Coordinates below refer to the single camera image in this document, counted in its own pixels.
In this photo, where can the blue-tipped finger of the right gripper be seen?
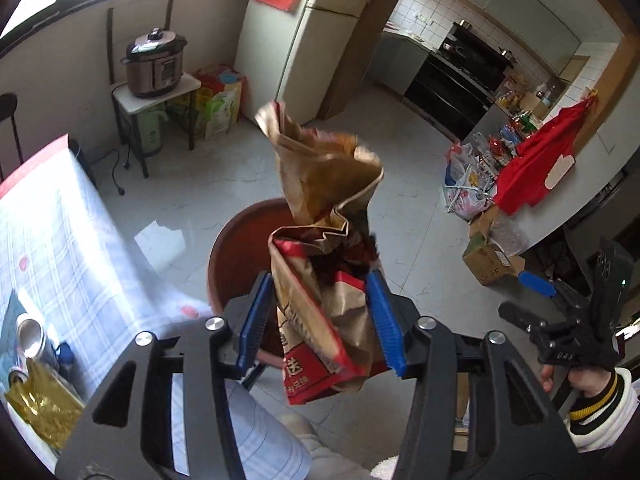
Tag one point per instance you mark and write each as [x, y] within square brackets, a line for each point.
[537, 284]

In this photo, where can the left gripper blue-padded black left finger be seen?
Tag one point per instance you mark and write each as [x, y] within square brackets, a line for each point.
[124, 431]

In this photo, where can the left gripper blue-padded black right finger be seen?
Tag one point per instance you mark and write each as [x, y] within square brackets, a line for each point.
[478, 411]

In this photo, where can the brown paper bag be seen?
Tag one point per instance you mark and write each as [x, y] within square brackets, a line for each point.
[320, 259]

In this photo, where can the striped white sleeve forearm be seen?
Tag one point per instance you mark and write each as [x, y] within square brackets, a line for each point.
[597, 423]

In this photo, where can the black kitchen stove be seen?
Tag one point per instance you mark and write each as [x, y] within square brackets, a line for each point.
[456, 85]

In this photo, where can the person's right hand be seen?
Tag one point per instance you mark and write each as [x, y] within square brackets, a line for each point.
[591, 381]

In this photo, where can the cardboard box on floor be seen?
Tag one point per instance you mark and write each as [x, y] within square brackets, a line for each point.
[486, 260]

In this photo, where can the gold foil wrapper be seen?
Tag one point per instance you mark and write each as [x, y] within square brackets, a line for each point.
[47, 403]

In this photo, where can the plastic grocery bag on floor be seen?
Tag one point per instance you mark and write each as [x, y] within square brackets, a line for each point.
[470, 182]

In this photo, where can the red apron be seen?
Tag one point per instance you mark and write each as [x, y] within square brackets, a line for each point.
[521, 182]

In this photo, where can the blue plaid tablecloth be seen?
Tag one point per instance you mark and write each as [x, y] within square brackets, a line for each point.
[64, 261]

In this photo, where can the small white side table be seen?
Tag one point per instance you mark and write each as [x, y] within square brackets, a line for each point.
[138, 120]

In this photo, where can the cream refrigerator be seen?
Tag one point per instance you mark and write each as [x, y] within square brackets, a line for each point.
[291, 56]

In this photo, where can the green yellow bags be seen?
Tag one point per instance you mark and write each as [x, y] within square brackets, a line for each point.
[217, 102]

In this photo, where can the electric pressure cooker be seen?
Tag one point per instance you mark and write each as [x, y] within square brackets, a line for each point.
[153, 63]

